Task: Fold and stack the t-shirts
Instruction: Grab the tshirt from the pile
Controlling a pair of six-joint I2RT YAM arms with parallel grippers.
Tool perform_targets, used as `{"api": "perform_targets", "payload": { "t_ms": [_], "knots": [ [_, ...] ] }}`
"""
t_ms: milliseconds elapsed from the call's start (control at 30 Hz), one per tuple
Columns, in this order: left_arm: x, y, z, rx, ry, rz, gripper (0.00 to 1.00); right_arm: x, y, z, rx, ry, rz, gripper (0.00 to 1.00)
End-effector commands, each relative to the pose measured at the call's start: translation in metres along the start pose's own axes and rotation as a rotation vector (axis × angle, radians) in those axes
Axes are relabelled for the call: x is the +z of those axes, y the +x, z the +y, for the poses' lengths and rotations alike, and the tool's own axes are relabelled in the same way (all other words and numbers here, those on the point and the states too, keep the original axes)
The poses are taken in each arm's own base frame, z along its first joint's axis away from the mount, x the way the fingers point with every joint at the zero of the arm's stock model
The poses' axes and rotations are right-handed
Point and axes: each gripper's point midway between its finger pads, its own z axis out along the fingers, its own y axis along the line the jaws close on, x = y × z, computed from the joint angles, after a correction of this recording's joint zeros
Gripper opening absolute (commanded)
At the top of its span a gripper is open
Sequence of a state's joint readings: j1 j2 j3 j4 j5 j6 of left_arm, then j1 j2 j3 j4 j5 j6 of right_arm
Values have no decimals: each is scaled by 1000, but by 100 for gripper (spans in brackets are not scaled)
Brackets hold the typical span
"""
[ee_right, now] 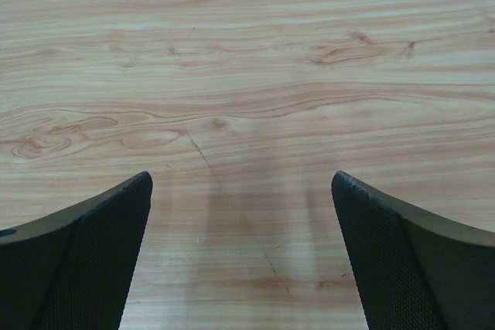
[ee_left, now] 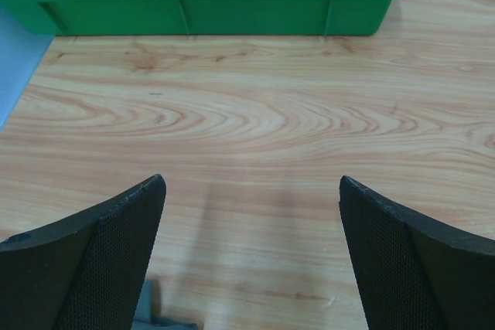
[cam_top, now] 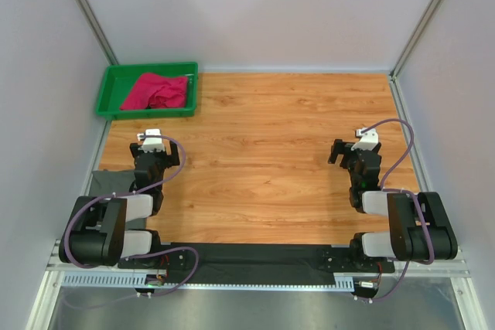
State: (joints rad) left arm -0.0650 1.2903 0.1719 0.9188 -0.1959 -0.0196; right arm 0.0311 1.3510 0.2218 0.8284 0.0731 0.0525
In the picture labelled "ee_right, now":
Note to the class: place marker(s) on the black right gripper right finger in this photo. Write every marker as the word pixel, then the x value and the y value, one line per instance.
pixel 414 269

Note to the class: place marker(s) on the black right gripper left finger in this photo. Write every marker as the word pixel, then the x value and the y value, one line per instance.
pixel 73 268

